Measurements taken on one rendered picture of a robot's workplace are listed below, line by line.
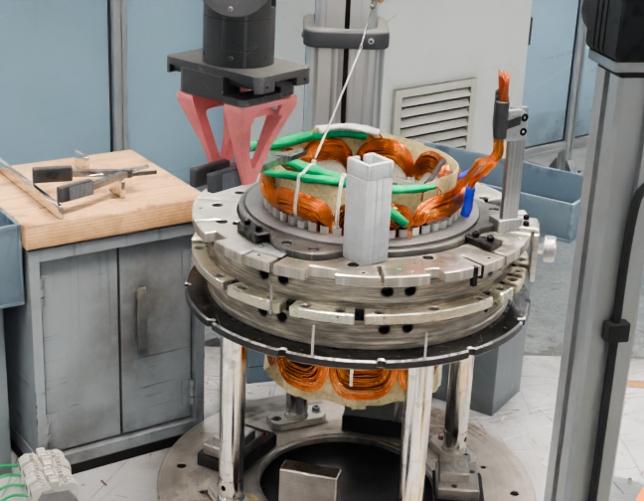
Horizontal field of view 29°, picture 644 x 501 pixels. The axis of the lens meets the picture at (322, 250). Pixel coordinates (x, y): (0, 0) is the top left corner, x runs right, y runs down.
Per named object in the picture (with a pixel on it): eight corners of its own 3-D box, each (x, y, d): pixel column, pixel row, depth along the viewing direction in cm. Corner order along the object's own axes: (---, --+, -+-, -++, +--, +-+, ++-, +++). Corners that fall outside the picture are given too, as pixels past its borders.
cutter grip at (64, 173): (33, 184, 126) (32, 169, 126) (32, 181, 127) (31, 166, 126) (73, 181, 128) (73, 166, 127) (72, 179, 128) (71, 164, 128)
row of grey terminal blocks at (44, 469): (82, 523, 123) (81, 486, 122) (34, 532, 121) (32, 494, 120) (63, 472, 132) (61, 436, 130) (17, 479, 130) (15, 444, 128)
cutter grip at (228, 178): (213, 194, 99) (213, 175, 99) (206, 192, 100) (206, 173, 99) (247, 184, 102) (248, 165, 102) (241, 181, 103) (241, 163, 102)
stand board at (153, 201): (26, 251, 119) (25, 228, 119) (-39, 193, 134) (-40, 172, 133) (210, 219, 130) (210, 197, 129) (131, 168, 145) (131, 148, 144)
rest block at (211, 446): (263, 441, 132) (264, 423, 131) (236, 464, 128) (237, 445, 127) (231, 431, 134) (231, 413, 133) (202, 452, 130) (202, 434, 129)
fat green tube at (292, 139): (249, 163, 115) (249, 142, 114) (229, 151, 118) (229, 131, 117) (379, 143, 123) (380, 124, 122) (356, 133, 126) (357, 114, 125)
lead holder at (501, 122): (498, 141, 108) (502, 102, 106) (468, 128, 111) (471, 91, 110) (531, 135, 110) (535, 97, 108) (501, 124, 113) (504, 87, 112)
